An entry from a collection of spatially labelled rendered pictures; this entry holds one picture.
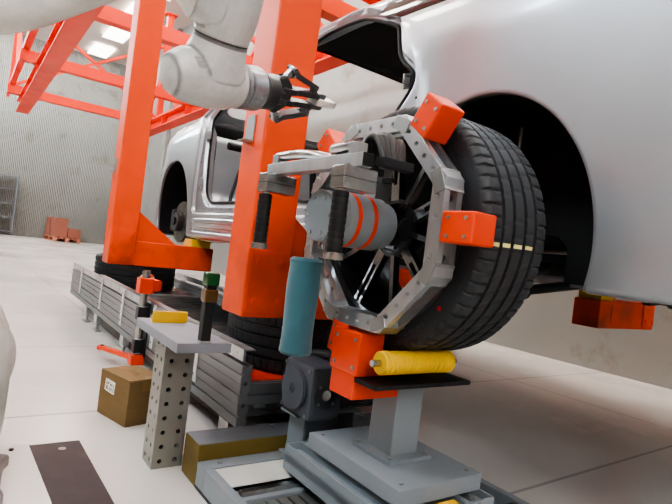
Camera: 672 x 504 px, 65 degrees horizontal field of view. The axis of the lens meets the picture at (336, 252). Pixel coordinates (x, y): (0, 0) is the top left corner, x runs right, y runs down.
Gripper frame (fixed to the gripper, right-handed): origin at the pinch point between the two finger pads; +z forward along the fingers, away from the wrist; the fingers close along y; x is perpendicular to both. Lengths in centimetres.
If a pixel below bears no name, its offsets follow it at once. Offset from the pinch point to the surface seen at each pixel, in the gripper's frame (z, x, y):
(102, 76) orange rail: 371, -803, 285
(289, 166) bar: 0.2, -1.9, 18.4
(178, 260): 104, -152, 172
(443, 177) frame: 8.9, 32.9, 0.9
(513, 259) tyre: 23, 52, 11
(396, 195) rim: 25.5, 15.4, 16.6
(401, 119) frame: 15.5, 12.3, -3.4
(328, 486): 5, 50, 86
